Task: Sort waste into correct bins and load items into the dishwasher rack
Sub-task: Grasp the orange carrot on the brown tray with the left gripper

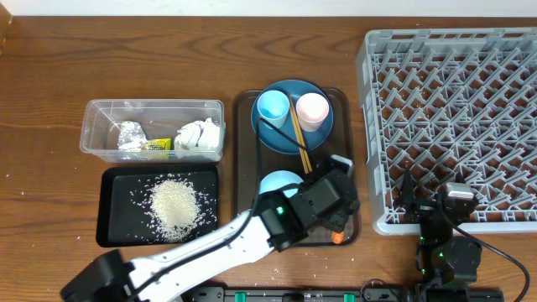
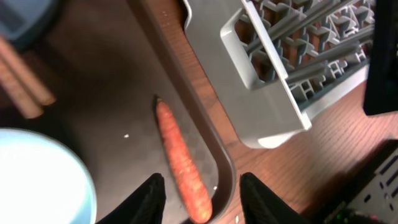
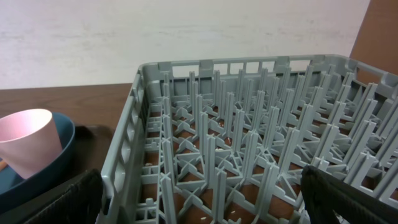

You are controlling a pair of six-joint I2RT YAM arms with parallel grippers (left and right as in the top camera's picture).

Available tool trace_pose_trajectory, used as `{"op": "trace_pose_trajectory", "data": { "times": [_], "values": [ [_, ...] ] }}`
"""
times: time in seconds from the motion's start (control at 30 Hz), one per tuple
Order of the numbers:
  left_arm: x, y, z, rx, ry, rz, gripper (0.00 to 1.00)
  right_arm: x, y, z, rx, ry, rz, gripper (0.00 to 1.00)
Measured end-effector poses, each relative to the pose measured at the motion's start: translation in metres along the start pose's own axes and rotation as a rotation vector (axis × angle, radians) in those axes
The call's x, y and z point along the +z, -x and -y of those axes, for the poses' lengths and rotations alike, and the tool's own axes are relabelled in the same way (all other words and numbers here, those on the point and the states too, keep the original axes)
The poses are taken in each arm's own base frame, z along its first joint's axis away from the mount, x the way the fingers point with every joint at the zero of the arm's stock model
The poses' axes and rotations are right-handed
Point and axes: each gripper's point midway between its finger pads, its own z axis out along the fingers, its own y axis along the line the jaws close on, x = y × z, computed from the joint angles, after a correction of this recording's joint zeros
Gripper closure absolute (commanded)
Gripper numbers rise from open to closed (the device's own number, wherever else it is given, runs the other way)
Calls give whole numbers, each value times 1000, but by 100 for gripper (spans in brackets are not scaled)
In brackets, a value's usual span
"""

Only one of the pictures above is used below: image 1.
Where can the orange carrot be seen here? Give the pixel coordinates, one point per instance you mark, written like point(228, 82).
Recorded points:
point(337, 237)

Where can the wooden chopstick right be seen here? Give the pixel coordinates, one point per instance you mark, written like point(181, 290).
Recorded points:
point(303, 142)

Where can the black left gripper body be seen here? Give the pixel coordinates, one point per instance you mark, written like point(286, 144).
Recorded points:
point(340, 226)

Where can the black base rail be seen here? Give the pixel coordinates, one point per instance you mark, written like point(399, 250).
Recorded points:
point(367, 293)

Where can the light blue rice bowl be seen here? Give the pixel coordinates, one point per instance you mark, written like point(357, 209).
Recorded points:
point(278, 179)

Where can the grey dishwasher rack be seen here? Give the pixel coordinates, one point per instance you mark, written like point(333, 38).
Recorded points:
point(442, 102)

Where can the black waste tray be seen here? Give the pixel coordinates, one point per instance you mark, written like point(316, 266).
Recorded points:
point(118, 220)

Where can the light blue cup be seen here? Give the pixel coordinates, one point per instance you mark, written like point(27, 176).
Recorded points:
point(274, 107)

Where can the white napkin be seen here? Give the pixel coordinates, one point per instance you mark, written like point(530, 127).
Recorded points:
point(198, 141)

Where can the clear plastic waste bin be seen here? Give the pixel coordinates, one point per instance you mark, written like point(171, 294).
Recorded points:
point(159, 118)

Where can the silver yellow snack wrapper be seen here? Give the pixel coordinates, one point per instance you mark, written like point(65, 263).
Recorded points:
point(133, 144)

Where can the pink cup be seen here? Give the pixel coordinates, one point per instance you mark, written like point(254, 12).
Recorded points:
point(312, 110)

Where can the spilled rice pile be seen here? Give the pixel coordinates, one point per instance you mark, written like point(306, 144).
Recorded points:
point(175, 210)

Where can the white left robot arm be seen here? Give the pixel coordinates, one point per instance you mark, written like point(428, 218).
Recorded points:
point(165, 276)

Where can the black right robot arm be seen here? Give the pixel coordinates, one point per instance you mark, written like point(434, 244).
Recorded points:
point(448, 263)

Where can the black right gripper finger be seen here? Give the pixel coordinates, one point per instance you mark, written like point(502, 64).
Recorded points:
point(406, 198)
point(460, 179)

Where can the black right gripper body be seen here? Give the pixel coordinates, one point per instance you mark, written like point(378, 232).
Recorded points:
point(425, 207)

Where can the brown serving tray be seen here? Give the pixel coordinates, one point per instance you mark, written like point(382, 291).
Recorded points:
point(338, 142)

